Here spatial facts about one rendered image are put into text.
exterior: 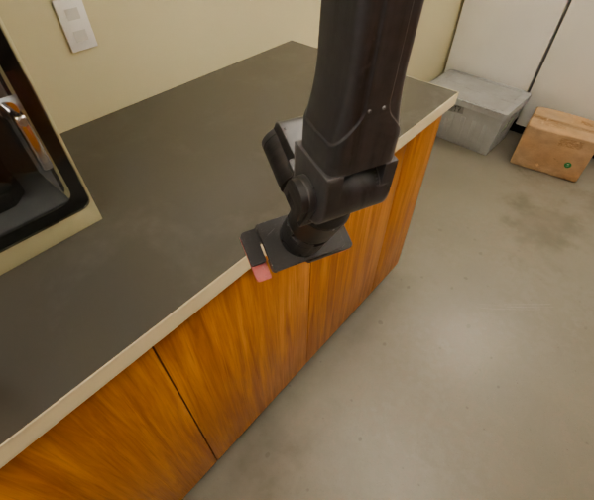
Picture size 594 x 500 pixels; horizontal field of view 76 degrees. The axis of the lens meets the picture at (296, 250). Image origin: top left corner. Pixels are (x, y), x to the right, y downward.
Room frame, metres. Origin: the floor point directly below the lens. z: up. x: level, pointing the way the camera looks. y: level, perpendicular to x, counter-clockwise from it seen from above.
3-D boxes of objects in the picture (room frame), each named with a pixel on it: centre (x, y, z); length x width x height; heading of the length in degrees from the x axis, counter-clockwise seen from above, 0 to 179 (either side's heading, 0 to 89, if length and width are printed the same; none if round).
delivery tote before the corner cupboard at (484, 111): (2.54, -1.22, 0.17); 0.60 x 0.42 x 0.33; 47
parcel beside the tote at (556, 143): (2.18, -1.69, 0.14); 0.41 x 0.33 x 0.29; 55
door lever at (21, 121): (0.51, 0.41, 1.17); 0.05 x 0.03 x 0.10; 48
